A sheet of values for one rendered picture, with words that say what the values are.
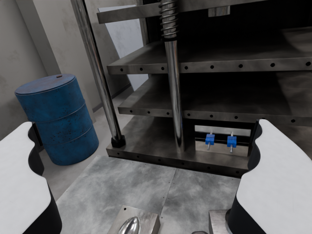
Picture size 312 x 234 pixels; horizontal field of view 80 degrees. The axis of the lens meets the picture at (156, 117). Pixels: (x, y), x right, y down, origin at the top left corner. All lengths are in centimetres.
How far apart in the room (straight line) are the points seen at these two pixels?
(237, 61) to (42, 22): 241
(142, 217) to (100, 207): 24
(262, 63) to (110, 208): 87
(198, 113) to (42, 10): 236
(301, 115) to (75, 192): 109
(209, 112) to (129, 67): 47
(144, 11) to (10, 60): 220
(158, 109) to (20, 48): 226
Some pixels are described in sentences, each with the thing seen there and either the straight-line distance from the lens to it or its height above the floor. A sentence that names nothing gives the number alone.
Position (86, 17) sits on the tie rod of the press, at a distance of 102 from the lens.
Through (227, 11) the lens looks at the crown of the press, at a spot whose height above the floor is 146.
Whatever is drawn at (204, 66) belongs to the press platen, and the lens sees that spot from 89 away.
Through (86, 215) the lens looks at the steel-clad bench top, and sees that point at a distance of 95.
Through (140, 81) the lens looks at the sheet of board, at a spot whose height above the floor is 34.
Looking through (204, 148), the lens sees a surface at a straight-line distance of 110.
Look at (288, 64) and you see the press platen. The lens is 91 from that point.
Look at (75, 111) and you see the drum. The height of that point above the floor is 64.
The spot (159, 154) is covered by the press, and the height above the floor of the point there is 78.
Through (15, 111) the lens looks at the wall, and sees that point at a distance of 292.
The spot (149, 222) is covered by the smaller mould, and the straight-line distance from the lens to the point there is 76.
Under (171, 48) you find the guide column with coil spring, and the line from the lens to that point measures 85.
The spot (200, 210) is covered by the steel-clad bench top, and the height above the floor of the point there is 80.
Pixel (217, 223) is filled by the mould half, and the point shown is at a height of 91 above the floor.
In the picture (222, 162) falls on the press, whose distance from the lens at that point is 106.
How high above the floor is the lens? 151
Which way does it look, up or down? 30 degrees down
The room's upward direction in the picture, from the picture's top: 9 degrees counter-clockwise
